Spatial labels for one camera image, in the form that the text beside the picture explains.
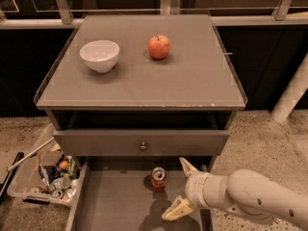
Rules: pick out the metal window railing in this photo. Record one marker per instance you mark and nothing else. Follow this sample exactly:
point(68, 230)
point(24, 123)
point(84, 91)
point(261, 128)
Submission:
point(67, 13)

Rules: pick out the open grey middle drawer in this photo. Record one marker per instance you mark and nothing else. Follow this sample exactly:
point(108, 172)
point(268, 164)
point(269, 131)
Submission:
point(118, 196)

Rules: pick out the white pillar leg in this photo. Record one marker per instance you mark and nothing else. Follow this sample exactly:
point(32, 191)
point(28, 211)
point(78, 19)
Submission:
point(292, 94)

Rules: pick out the red coke can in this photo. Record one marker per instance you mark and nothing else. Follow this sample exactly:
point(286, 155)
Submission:
point(158, 179)

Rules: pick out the orange in bin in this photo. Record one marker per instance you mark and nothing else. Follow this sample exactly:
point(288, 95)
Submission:
point(63, 165)

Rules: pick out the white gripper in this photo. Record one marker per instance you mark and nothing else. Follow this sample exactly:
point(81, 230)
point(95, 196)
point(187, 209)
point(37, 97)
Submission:
point(194, 188)

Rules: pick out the metal can in bin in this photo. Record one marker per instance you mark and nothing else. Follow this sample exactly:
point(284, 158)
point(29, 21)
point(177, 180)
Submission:
point(57, 194)

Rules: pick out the red apple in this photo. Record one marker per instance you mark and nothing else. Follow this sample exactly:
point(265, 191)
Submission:
point(158, 47)

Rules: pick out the clear plastic bin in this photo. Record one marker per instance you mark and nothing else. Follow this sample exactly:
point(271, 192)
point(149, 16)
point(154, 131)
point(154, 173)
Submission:
point(26, 183)

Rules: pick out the grey top drawer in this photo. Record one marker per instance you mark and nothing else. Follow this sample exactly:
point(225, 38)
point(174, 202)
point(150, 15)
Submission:
point(117, 142)

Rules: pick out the white ceramic bowl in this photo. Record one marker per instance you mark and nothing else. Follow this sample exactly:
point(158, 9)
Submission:
point(100, 55)

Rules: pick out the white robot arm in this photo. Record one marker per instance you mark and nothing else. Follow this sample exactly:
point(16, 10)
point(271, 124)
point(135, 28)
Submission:
point(244, 194)

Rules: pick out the crumpled snack bag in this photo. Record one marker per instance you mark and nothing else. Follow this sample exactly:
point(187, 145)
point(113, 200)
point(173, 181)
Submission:
point(49, 173)

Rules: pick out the grey drawer cabinet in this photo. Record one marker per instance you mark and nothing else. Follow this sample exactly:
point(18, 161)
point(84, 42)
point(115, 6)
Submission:
point(194, 88)

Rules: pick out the round metal drawer knob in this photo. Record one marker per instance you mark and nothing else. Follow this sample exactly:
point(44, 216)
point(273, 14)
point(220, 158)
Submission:
point(143, 146)

